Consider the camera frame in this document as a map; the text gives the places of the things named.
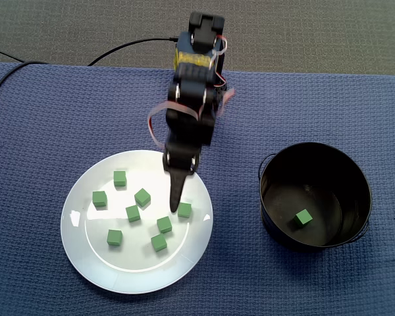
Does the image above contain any thin black cable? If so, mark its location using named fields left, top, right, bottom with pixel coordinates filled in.
left=0, top=45, right=24, bottom=63

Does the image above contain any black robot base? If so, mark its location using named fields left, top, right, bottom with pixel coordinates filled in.
left=214, top=74, right=234, bottom=108

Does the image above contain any black metal bucket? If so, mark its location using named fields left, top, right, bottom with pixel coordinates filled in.
left=257, top=142, right=373, bottom=253

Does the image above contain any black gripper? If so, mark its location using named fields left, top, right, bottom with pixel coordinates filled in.
left=163, top=109, right=215, bottom=213

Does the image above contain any white round plate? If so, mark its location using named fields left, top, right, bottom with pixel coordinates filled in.
left=59, top=149, right=215, bottom=295

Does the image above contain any thick black cable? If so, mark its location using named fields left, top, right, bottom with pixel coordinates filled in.
left=0, top=61, right=49, bottom=116

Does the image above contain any black cable plugged into base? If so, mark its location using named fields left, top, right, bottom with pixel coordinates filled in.
left=87, top=36, right=182, bottom=67

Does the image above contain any white red servo wire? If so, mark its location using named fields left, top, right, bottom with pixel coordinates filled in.
left=210, top=34, right=236, bottom=116

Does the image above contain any white servo wire loop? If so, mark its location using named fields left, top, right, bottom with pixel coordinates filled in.
left=147, top=101, right=200, bottom=149

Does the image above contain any blue textured table mat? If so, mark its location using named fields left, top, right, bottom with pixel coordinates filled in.
left=0, top=61, right=395, bottom=316

